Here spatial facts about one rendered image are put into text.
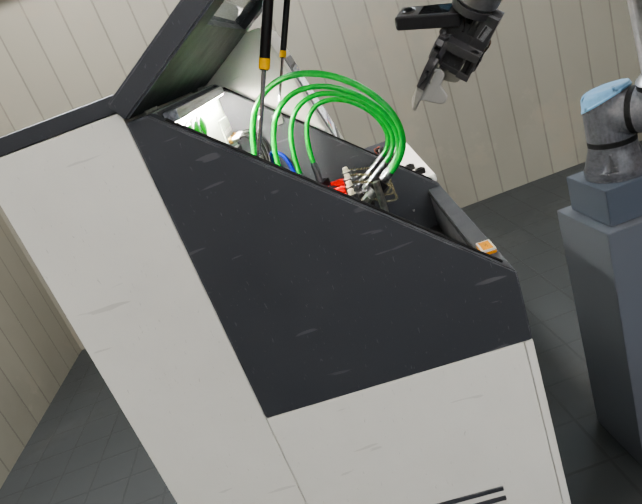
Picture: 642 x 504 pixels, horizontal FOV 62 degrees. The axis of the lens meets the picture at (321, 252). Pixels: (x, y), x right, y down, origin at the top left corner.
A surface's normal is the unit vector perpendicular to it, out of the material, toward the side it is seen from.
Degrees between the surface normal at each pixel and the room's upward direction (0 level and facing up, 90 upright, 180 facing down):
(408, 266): 90
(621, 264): 90
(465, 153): 90
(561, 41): 90
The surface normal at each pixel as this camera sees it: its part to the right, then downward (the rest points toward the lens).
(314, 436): 0.02, 0.37
